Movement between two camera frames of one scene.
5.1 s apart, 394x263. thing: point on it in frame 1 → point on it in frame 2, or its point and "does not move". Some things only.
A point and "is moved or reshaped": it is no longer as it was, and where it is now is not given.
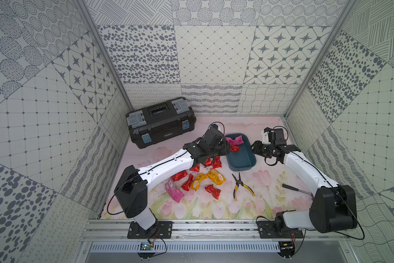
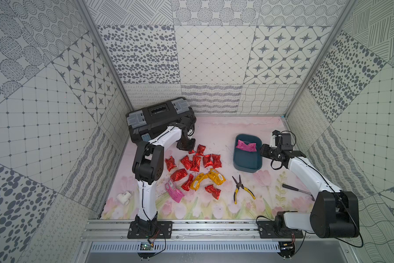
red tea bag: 187,184 does not move
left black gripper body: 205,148 → 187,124
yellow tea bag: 216,177 does not move
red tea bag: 215,192 does not move
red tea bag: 196,168 is moved or reshaped
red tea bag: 234,148 is moved or reshaped
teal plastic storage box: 241,156 is moved or reshaped
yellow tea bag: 195,184 does not move
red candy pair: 216,162 does not move
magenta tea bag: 175,193 does not move
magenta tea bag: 238,140 → 246,146
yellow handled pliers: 239,182 does not move
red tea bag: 181,174 does not move
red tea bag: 208,161 does not move
